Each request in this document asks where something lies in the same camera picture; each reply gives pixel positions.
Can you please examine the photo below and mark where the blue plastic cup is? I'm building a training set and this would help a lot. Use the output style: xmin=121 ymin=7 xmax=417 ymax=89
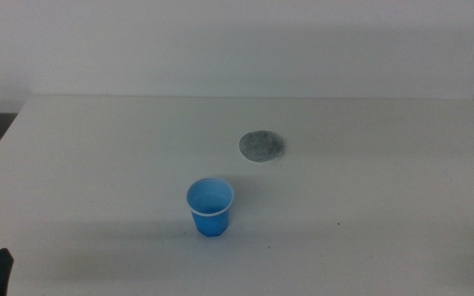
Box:
xmin=185 ymin=177 xmax=235 ymax=238

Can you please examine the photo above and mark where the round grey cup mat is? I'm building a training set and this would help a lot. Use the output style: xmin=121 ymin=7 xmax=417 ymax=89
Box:
xmin=238 ymin=130 xmax=285 ymax=164

